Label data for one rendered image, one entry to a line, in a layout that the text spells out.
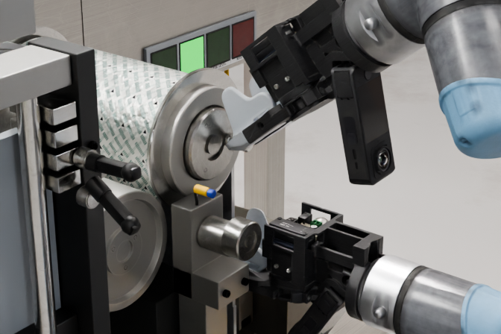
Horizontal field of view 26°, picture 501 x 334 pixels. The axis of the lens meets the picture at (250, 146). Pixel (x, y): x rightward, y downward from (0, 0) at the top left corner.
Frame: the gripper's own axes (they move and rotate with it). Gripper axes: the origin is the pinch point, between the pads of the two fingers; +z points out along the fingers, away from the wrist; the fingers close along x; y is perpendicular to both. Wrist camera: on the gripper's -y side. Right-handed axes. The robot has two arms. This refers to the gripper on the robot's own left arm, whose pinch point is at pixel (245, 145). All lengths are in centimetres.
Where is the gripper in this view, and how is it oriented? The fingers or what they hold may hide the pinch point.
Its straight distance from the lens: 109.0
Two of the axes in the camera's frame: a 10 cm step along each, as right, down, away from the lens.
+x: -6.1, 3.1, -7.3
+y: -5.1, -8.6, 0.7
